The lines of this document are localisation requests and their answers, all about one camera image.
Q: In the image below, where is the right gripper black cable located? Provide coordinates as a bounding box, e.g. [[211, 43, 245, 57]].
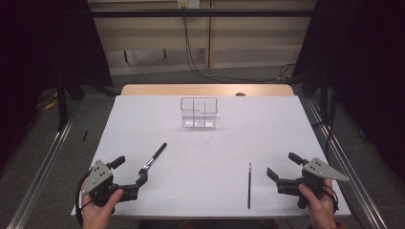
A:
[[323, 183, 340, 214]]

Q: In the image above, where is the white wall power outlet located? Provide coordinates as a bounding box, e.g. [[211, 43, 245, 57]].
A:
[[177, 0, 201, 10]]

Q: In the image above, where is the wooden table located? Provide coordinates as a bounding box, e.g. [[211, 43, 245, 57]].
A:
[[119, 83, 295, 97]]

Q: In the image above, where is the long black floor cable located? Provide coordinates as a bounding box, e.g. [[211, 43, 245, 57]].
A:
[[181, 8, 297, 84]]

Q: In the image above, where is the person's left hand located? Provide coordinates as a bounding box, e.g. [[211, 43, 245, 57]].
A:
[[81, 189, 124, 229]]

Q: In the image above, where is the clear plastic organizer box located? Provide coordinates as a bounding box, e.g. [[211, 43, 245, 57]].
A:
[[180, 96, 219, 130]]

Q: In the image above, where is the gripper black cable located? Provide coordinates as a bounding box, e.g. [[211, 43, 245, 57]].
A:
[[323, 183, 340, 214], [75, 171, 94, 225]]

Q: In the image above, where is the black horizontal frame bar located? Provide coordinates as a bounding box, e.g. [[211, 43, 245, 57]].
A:
[[90, 9, 317, 19]]

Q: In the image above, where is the fluffy black makeup brush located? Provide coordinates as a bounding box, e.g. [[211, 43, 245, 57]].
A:
[[139, 142, 168, 179]]

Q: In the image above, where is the person's right hand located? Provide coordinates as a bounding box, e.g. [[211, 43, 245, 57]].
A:
[[298, 179, 338, 229]]

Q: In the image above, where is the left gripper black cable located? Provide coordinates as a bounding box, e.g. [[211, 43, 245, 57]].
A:
[[75, 171, 94, 225]]

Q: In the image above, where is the black metal stand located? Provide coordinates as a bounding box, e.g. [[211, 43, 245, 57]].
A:
[[319, 70, 330, 123], [56, 73, 70, 132]]

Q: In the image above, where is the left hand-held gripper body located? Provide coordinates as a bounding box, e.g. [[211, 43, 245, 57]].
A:
[[81, 159, 139, 206]]

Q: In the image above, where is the black curtain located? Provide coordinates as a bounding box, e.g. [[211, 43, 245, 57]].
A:
[[0, 0, 113, 173], [290, 0, 405, 185]]

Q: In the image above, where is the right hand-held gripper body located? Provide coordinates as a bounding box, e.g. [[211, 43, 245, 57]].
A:
[[276, 156, 351, 210]]

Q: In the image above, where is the thin black makeup brush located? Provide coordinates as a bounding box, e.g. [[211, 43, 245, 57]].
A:
[[247, 162, 252, 210]]

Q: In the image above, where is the aluminium floor rail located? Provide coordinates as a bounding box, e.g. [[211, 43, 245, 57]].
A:
[[305, 94, 389, 229], [6, 101, 82, 229]]

